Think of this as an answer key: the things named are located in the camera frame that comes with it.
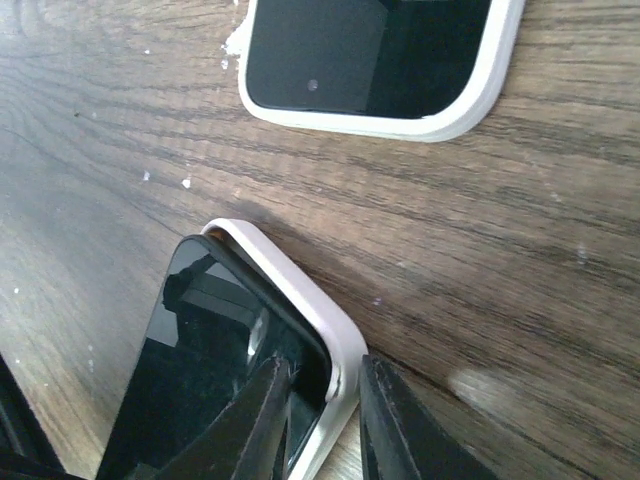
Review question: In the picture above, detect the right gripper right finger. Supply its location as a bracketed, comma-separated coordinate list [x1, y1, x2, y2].
[359, 355, 497, 479]

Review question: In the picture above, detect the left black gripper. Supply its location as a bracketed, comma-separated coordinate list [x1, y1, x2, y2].
[1, 359, 65, 479]

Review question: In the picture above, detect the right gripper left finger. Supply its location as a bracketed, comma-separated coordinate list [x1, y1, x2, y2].
[155, 357, 291, 480]

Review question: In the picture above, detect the beige phone case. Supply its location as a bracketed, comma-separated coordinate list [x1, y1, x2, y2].
[201, 218, 368, 479]
[238, 1, 524, 143]

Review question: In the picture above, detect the black smartphone green edge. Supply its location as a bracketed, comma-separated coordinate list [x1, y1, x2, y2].
[246, 0, 490, 119]

